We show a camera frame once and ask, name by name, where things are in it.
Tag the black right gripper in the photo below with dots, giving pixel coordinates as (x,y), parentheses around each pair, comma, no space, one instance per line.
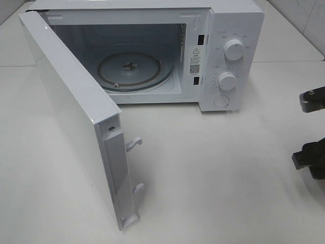
(312,154)

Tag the white dial knob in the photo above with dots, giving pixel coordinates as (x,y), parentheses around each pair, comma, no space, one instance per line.
(227,81)
(233,48)

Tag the round white door button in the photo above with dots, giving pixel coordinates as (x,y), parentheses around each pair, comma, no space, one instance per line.
(222,101)

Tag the white microwave door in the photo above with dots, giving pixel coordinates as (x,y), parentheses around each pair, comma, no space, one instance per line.
(88,116)

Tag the white microwave oven body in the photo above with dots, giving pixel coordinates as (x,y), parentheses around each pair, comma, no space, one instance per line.
(90,28)

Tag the white warning label sticker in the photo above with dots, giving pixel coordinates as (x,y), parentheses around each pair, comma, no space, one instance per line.
(195,59)

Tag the glass turntable tray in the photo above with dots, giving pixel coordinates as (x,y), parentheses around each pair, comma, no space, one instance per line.
(134,67)

